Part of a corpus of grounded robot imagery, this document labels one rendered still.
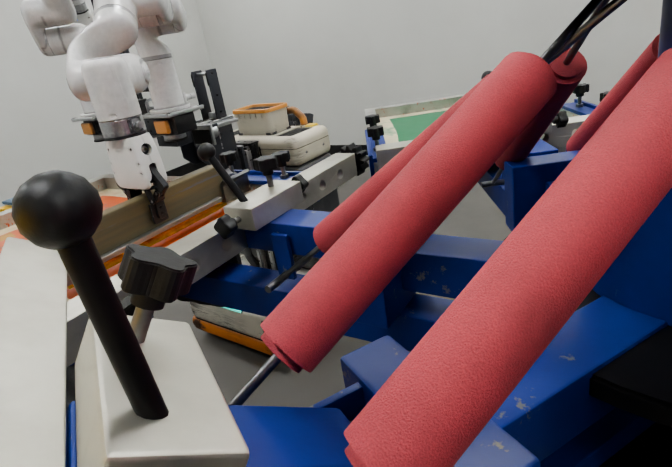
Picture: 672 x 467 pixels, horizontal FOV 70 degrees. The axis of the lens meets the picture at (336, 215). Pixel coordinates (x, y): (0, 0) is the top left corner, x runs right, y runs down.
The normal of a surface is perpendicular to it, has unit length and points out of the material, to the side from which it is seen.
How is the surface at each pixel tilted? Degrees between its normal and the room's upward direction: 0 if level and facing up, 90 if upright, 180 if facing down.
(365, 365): 0
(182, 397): 32
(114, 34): 120
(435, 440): 67
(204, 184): 90
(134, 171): 92
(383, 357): 0
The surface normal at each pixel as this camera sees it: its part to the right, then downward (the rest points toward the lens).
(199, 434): 0.33, -0.94
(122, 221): 0.84, 0.07
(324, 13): -0.51, 0.39
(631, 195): 0.16, -0.07
